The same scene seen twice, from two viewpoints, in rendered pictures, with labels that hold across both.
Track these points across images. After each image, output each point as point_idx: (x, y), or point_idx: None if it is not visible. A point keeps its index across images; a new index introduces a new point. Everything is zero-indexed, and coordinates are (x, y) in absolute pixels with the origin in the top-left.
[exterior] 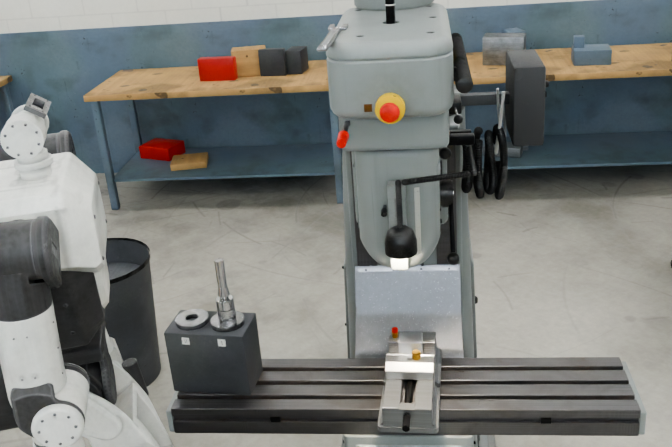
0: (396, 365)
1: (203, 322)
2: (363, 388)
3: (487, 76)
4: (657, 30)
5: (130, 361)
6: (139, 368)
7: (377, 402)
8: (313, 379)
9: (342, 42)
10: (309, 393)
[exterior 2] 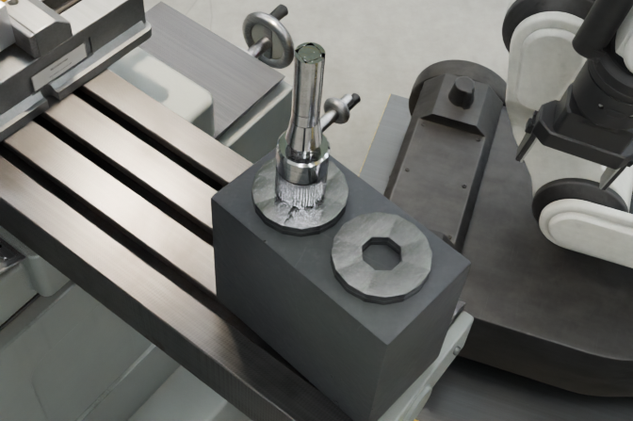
0: (45, 9)
1: (363, 215)
2: (85, 124)
3: None
4: None
5: None
6: None
7: (96, 83)
8: (144, 202)
9: None
10: (182, 172)
